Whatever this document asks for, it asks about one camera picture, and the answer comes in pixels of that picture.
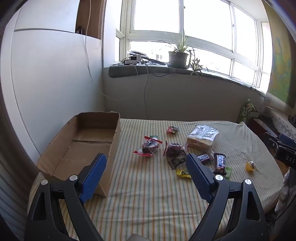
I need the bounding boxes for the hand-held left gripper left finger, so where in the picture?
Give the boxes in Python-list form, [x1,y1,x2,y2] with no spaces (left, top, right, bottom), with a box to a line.
[24,153,108,241]

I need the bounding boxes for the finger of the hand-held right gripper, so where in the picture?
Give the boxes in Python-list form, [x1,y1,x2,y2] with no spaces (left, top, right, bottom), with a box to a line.
[263,132,296,151]
[279,134,296,146]

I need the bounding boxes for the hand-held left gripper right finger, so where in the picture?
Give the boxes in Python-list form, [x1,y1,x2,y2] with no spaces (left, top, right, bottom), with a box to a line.
[186,153,271,241]

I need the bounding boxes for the yellow candy packet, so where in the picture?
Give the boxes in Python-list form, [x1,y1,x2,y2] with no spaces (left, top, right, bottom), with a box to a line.
[176,169,192,178]

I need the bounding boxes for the black patterned snack packet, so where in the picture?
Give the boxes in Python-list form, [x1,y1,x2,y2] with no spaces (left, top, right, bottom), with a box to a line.
[168,151,187,170]

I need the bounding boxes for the brown chocolate bar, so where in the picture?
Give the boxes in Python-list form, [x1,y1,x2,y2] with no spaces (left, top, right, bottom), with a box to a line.
[196,153,214,165]
[213,152,227,175]

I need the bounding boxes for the dark cake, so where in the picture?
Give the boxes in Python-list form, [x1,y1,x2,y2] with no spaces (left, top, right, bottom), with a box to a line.
[133,136,163,157]
[163,140,185,157]

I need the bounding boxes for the cardboard box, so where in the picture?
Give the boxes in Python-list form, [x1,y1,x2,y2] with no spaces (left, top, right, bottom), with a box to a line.
[37,112,122,198]

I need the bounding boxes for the white lace cloth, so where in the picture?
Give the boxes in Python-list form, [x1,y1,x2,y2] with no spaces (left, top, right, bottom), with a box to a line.
[264,93,296,139]

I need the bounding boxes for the green candy packet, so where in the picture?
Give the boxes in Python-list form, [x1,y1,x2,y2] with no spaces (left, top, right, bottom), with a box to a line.
[223,166,233,181]

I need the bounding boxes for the green patterned bag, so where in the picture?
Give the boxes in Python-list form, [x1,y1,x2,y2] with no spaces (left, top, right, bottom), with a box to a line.
[238,100,259,123]

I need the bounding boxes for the sliced bread in clear wrap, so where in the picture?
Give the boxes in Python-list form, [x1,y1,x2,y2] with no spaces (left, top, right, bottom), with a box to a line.
[186,125,219,152]

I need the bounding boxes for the striped bed sheet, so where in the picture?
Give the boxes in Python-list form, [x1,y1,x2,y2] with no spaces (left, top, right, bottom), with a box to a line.
[28,118,285,241]

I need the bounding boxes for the white ribbed panel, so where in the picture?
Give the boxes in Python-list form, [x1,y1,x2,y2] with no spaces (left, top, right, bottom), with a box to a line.
[0,148,37,234]

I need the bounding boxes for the white cabinet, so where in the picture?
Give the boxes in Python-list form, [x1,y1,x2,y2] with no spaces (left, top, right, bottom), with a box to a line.
[0,0,104,163]

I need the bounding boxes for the grey window sill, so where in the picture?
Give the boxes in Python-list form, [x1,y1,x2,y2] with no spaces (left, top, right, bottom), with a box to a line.
[109,64,266,93]

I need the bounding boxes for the potted spider plant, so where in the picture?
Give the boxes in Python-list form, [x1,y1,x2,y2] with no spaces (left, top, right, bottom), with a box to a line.
[157,29,208,81]

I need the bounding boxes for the white framed window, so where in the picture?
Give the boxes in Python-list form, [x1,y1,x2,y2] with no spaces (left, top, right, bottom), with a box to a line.
[116,0,273,93]

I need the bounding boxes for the wall map poster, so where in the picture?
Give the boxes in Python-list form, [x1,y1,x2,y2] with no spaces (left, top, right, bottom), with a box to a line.
[264,0,296,105]

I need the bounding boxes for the grey cable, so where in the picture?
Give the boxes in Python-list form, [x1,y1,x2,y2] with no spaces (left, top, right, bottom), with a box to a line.
[142,61,149,120]

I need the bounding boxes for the black cable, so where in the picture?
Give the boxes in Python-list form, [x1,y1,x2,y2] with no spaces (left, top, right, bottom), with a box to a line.
[113,58,176,78]

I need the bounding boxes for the thin white cable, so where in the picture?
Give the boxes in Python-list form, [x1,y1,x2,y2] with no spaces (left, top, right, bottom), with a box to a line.
[84,0,130,101]

